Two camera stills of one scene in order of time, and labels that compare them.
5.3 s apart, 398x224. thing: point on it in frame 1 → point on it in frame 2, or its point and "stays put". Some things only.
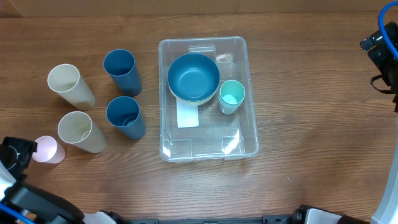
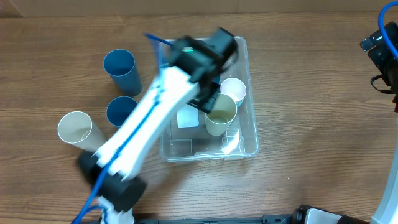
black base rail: x=267 y=219 stays put
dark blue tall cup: x=124 y=112 stays put
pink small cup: x=48 y=150 → x=235 y=88
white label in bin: x=187 y=115 stays put
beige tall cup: x=65 y=79 → x=221 y=114
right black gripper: x=379 y=45 stays put
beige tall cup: x=76 y=127 stays put
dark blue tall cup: x=120 y=64 stays put
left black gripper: x=24 y=147 → x=208 y=102
